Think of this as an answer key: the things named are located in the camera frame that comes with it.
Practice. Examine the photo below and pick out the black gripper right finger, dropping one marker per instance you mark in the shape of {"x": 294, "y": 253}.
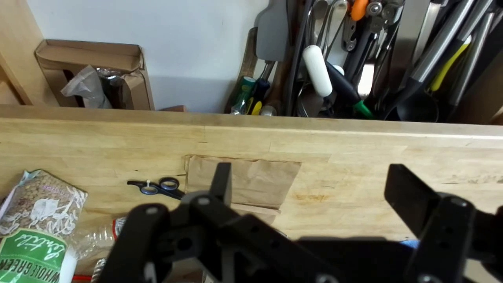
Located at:
{"x": 450, "y": 230}

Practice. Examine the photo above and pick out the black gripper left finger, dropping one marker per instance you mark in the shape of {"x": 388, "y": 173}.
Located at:
{"x": 245, "y": 230}

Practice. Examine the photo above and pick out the wooden drawer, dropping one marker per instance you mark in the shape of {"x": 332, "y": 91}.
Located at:
{"x": 182, "y": 52}

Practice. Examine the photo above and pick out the black ladle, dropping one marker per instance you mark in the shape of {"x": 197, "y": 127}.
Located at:
{"x": 418, "y": 104}

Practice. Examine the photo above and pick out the grey spatula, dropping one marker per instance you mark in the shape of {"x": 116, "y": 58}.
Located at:
{"x": 272, "y": 32}

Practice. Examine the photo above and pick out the green topped grain bag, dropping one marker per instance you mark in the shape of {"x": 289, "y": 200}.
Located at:
{"x": 36, "y": 230}

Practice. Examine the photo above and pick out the grey plastic bag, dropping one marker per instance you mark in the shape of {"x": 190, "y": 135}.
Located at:
{"x": 87, "y": 83}

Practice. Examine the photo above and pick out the cardboard box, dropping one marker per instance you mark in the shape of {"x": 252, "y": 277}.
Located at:
{"x": 52, "y": 57}

